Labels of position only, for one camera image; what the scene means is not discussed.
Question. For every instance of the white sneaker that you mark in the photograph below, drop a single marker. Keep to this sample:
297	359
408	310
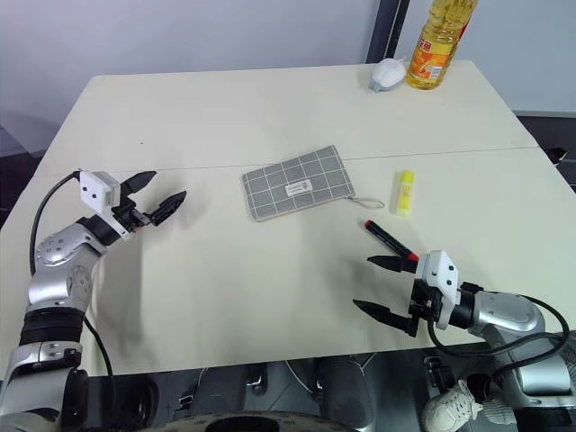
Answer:
450	407

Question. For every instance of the yellow glue stick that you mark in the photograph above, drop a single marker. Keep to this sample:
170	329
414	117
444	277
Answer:
403	193

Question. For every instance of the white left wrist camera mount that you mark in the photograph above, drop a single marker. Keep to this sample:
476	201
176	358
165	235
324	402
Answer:
95	189

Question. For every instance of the grey checked pencil pouch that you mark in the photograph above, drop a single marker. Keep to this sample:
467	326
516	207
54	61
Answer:
294	182

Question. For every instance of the yellow cooking oil bottle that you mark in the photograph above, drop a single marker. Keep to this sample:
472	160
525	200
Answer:
434	54

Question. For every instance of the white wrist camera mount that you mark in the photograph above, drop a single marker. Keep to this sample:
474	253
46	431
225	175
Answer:
438	270
95	189

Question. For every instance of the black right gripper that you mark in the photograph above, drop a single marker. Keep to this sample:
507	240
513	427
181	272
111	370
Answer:
425	301

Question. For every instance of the dark vertical frame post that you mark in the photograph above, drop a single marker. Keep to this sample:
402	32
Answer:
382	27

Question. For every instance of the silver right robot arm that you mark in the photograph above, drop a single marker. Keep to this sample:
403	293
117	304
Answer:
508	312

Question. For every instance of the white tied plastic bag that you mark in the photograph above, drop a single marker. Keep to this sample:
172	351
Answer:
388	74

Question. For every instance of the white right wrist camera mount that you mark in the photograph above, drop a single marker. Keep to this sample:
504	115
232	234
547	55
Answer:
438	270

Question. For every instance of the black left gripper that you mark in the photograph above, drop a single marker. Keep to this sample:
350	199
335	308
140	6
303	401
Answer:
128	215

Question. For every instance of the black object at table side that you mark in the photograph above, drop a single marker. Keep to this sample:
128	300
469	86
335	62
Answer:
564	155

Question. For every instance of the black marker with red cap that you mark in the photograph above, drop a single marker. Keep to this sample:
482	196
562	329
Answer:
386	238

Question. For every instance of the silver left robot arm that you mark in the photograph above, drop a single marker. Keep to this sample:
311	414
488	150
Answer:
54	254

